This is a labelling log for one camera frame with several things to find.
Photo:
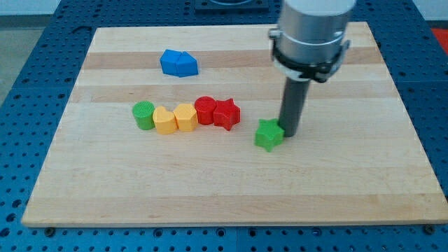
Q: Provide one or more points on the green star block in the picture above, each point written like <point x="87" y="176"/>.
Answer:
<point x="268" y="134"/>

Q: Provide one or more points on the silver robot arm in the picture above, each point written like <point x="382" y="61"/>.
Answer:
<point x="308" y="42"/>

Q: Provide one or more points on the red star block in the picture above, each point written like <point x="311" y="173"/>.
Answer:
<point x="226" y="114"/>

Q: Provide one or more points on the red cylinder block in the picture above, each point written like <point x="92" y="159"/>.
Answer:
<point x="205" y="107"/>

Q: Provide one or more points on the yellow hexagon block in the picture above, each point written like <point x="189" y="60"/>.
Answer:
<point x="186" y="117"/>

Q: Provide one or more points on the yellow heart block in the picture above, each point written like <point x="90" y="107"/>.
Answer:
<point x="165" y="121"/>

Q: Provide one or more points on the blue pentagon block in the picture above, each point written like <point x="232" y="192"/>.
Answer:
<point x="186" y="65"/>

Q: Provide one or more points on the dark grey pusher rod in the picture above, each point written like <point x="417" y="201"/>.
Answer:
<point x="293" y="100"/>

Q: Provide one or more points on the green cylinder block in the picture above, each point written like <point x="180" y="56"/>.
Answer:
<point x="143" y="115"/>

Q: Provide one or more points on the blue cube block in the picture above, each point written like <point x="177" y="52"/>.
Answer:
<point x="168" y="62"/>

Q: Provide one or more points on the wooden board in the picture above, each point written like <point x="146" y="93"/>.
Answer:
<point x="356" y="158"/>

